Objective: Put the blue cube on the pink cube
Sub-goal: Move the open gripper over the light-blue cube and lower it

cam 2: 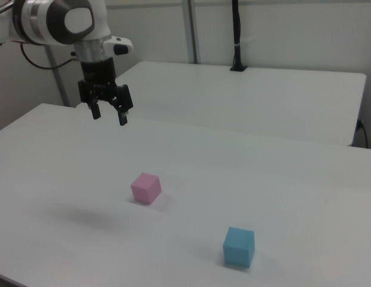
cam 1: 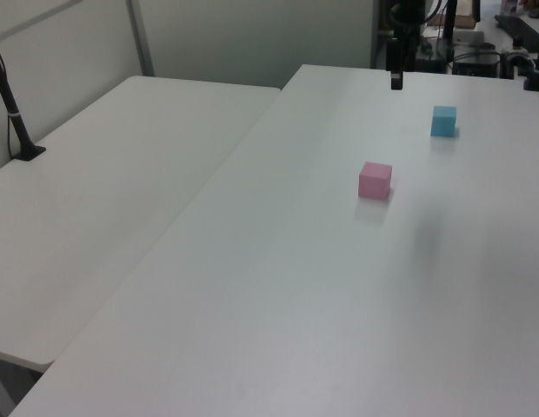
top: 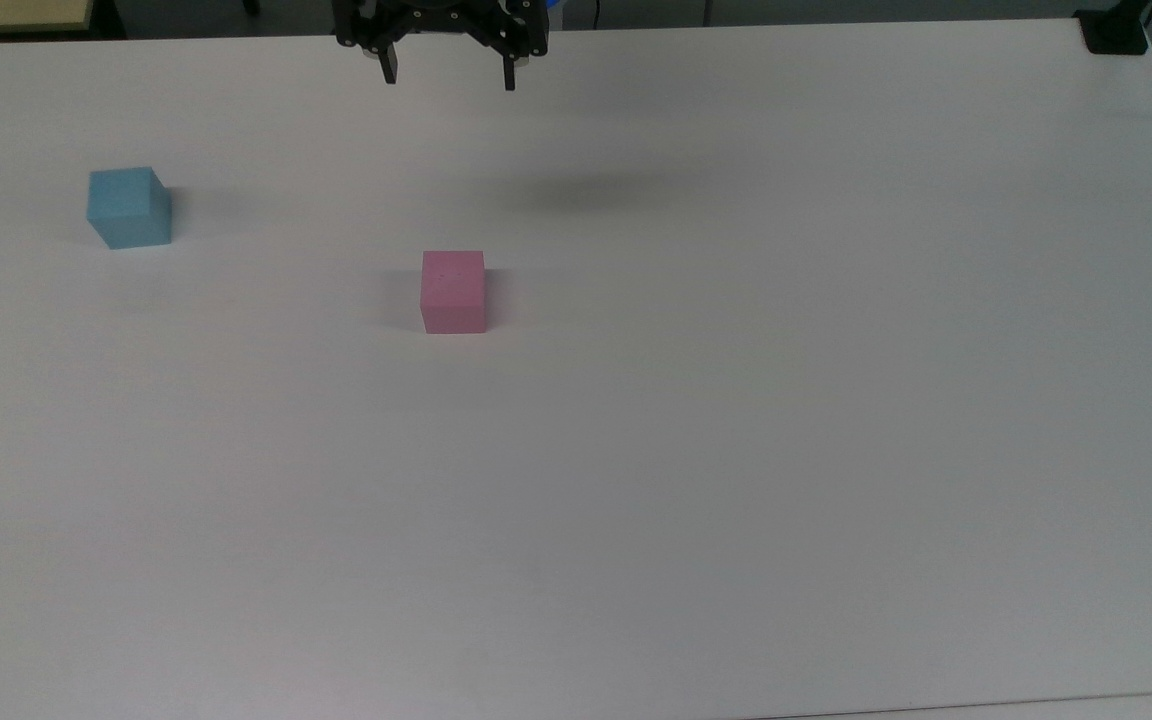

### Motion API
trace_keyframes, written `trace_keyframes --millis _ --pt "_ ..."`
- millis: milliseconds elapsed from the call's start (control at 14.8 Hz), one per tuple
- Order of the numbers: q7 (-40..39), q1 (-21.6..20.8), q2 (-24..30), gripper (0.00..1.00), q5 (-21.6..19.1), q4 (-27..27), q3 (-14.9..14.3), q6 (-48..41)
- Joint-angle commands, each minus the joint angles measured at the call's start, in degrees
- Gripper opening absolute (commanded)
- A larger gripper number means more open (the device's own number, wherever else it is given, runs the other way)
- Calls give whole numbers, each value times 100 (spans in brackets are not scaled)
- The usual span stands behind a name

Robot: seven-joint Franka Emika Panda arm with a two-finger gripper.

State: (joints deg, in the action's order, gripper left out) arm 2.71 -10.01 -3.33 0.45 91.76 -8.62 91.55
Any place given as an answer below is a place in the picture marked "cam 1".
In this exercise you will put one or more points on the black upright pole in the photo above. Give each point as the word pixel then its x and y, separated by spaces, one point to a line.
pixel 450 21

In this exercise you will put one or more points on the pink cube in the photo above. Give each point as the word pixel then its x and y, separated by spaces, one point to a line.
pixel 374 182

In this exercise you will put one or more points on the blue cube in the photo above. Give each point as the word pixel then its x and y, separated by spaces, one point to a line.
pixel 443 122

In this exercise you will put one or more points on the white side table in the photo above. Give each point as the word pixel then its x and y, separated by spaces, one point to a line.
pixel 100 195

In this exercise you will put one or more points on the black table clamp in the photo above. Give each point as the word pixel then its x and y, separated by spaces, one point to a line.
pixel 519 63

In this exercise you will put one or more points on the black camera stand pole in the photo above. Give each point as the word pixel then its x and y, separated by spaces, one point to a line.
pixel 17 126

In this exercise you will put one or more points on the black electronics box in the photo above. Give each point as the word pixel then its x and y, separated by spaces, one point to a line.
pixel 474 65

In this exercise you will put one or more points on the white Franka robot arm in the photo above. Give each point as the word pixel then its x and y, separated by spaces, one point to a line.
pixel 406 13

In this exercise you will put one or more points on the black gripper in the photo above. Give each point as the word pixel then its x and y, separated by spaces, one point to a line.
pixel 394 54

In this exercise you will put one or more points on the grey partition frame post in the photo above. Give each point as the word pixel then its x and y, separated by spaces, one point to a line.
pixel 141 39

